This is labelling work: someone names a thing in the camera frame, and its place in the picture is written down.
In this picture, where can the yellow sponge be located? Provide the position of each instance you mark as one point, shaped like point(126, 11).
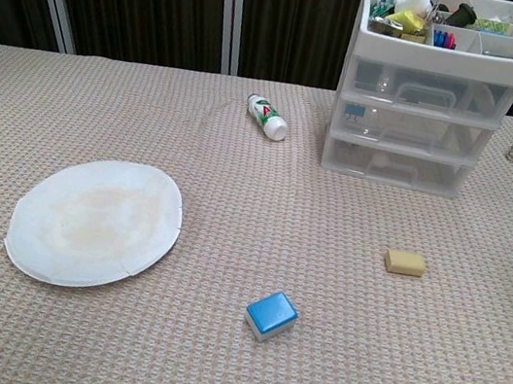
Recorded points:
point(405, 21)

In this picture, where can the clear plastic drawer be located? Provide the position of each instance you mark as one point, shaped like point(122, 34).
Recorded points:
point(378, 82)
point(462, 138)
point(341, 159)

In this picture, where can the white paper plate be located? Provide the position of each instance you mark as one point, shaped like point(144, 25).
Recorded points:
point(93, 224)

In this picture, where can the silver foil wrapper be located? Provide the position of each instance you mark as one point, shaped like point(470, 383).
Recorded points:
point(385, 26)

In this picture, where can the blue binder clip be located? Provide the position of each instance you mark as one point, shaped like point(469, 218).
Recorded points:
point(354, 115)

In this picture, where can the clear plastic drawer organizer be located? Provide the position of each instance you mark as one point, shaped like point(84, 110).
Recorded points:
point(446, 56)

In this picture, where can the blue and red clips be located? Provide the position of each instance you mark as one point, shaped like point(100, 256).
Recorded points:
point(443, 40)

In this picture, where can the beige woven tablecloth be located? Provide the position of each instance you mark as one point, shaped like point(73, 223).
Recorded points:
point(235, 198)

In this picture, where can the green blue packet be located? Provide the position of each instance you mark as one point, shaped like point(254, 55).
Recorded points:
point(491, 26)

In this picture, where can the black plastic object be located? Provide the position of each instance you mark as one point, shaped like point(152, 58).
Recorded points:
point(459, 14)

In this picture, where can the white bottle green label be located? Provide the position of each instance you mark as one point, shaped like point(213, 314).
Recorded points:
point(268, 119)

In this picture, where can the blue and white mahjong tile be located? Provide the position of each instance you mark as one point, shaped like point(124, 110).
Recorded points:
point(271, 314)

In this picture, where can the green printed packet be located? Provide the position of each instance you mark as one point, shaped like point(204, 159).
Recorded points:
point(381, 8)

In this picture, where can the yellow sponge block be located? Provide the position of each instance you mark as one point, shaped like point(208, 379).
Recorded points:
point(404, 262)

